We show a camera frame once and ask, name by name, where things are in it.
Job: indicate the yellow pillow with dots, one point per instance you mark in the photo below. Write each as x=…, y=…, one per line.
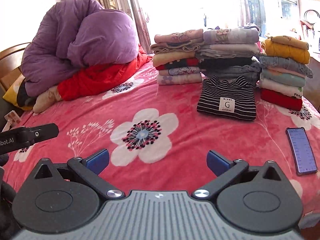
x=11, y=94

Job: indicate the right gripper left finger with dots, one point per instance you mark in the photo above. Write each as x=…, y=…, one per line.
x=86, y=171

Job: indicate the pink striped curtain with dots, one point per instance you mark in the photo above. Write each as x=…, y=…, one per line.
x=135, y=10

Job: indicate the beige pillow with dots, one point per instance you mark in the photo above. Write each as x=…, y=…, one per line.
x=46, y=100

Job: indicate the stack folded clothes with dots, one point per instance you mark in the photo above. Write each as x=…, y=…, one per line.
x=174, y=57
x=284, y=71
x=231, y=53

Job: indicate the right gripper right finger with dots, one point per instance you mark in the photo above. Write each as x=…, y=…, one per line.
x=227, y=173

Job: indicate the smartphone with lit screen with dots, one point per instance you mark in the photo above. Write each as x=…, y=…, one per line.
x=303, y=156

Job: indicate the purple duvet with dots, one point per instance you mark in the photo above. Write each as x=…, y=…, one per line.
x=76, y=34

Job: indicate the middle stack folded clothes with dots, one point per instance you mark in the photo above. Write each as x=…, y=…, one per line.
x=231, y=53

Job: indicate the red quilt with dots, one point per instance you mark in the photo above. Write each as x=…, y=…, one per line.
x=100, y=78

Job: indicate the wooden headboard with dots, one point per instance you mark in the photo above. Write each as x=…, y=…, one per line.
x=10, y=65

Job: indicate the pink floral bed blanket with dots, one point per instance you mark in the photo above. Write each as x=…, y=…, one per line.
x=157, y=140

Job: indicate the right stack folded clothes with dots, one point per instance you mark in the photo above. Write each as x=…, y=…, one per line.
x=284, y=71

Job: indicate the left stack folded clothes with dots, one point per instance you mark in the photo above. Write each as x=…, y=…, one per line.
x=174, y=57

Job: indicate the black white striped garment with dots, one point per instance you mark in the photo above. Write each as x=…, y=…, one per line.
x=234, y=99

